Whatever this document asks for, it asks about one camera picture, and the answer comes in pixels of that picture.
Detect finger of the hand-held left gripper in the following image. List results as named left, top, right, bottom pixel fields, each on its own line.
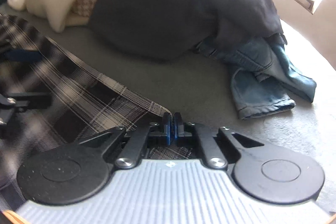
left=0, top=92, right=52, bottom=133
left=5, top=50, right=43, bottom=62

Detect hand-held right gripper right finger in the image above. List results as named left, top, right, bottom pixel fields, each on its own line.
left=173, top=112, right=264, bottom=169

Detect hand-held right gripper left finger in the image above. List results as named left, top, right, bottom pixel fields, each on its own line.
left=79, top=112, right=172, bottom=169

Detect black white plaid shirt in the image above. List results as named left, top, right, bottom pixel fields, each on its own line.
left=0, top=13, right=200, bottom=211

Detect light blue jeans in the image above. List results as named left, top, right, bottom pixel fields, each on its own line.
left=196, top=35, right=297, bottom=120

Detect dark grey garment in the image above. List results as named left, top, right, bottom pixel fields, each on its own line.
left=89, top=0, right=286, bottom=62

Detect teal garment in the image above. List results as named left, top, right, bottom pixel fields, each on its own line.
left=272, top=43, right=317, bottom=103

